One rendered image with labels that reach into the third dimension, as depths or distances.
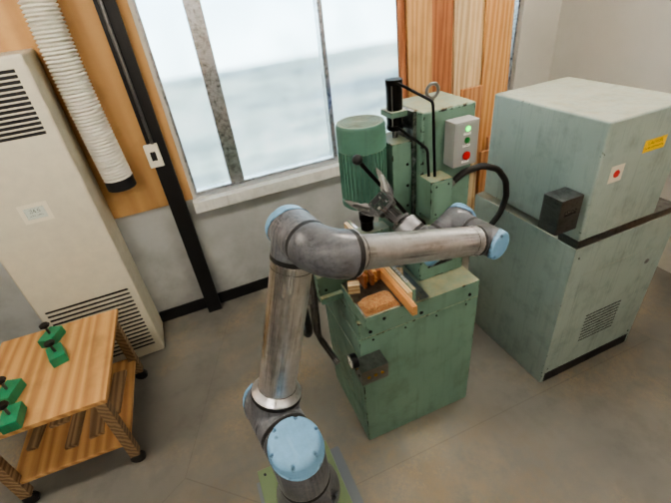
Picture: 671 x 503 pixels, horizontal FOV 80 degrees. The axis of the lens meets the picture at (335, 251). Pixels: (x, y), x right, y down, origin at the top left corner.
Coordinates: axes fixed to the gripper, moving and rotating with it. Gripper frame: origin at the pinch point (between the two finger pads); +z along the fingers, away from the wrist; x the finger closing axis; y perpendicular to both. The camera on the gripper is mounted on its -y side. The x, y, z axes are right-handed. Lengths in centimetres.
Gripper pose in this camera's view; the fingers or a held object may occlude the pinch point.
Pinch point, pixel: (359, 184)
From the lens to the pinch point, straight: 139.7
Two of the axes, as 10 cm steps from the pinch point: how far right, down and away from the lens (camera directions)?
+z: -6.8, -7.0, 2.2
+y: -2.3, -0.8, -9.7
